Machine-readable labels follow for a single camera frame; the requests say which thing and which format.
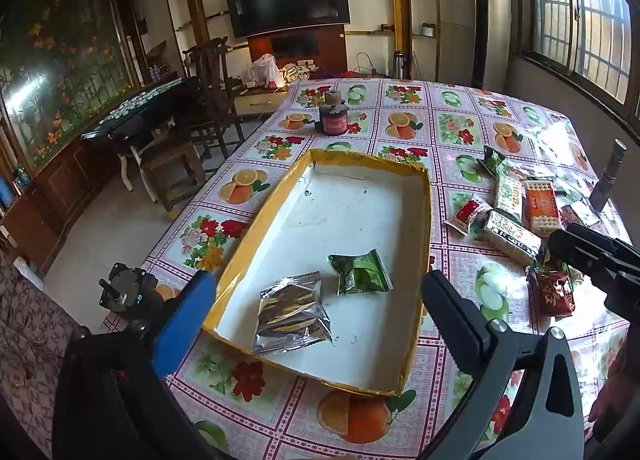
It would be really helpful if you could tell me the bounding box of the flower wall painting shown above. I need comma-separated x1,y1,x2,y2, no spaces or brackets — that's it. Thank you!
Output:
0,0,137,178

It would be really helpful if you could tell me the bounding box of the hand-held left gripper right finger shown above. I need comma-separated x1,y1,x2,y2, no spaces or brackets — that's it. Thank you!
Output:
421,270,586,460

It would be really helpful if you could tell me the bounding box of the green snack packet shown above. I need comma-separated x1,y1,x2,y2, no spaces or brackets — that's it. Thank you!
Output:
477,145,507,179
327,249,395,297

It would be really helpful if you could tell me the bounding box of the black motor device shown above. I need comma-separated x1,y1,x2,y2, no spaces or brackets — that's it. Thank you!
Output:
98,263,162,315

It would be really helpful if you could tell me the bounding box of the yellow cardboard box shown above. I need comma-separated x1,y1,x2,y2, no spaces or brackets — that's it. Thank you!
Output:
201,149,433,398

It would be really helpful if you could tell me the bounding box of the person's right hand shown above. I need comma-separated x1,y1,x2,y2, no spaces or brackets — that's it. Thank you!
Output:
589,345,640,423

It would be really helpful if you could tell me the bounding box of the white plastic bag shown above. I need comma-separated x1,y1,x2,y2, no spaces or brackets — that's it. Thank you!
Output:
242,54,282,89

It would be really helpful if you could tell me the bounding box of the tower air conditioner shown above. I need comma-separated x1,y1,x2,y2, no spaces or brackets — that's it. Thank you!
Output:
468,0,513,91

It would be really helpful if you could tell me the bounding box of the silver foil snack packet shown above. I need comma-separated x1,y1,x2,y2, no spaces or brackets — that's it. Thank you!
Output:
560,200,602,229
252,271,334,355

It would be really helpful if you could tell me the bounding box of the red white snack packet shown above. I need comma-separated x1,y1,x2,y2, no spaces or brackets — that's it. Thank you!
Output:
444,195,494,237

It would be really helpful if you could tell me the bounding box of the row of mahjong tiles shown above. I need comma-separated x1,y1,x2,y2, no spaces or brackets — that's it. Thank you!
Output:
107,78,182,121

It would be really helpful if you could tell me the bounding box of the metal flashlight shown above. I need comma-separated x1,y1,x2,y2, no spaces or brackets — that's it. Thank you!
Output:
589,139,629,211

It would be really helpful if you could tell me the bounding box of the pile of small boxes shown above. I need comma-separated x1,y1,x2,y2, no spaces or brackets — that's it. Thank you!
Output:
281,60,322,84

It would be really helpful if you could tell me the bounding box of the low wooden cabinet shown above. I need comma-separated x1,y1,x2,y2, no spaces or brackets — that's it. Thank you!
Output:
234,84,292,117

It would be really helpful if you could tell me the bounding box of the dark red jar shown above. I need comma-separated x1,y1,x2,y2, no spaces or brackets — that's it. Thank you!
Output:
319,102,350,137

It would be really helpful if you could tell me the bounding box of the dark red snack packet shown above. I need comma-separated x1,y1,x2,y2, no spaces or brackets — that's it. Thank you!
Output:
527,265,577,319

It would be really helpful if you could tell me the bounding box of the orange cracker pack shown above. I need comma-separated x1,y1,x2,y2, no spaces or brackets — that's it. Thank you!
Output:
521,180,563,233

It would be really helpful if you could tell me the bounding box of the green white cracker pack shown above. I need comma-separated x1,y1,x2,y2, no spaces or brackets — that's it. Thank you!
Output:
494,174,524,227

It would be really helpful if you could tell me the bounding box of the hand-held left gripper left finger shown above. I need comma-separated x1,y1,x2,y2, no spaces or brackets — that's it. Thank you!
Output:
52,270,218,460

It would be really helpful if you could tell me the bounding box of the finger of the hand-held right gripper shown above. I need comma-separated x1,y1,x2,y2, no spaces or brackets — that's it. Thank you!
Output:
567,224,633,261
548,231,616,285

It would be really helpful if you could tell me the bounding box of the patterned sofa cloth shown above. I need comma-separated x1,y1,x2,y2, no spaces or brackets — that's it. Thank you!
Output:
0,252,92,458

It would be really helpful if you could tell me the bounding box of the barred window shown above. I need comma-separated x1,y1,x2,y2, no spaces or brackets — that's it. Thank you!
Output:
517,0,640,121

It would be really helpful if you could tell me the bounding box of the long green label cracker pack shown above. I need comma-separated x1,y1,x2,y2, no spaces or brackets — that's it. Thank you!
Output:
481,210,544,267

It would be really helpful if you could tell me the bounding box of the wooden stool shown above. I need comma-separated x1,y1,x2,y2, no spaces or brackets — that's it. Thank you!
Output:
139,139,207,213

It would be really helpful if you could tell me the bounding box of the dark wooden chair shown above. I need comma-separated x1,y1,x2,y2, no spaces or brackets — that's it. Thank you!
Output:
181,36,247,161

